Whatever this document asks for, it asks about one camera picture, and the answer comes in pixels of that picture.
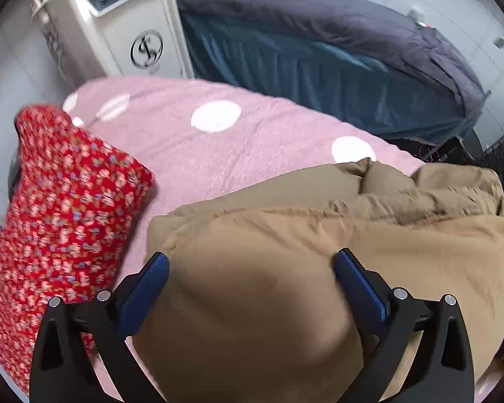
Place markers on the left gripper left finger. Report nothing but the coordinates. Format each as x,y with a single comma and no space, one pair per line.
61,368

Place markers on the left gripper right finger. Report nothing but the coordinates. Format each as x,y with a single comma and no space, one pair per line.
415,350

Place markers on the khaki puffer jacket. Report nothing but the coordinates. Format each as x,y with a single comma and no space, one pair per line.
252,312

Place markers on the red floral garment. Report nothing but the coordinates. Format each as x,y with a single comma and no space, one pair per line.
67,226

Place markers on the pink polka dot bedspread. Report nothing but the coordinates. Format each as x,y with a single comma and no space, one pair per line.
203,140

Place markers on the white beauty machine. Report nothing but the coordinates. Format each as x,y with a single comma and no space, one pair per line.
89,39

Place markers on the grey blue bed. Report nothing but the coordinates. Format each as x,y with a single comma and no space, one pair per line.
355,60

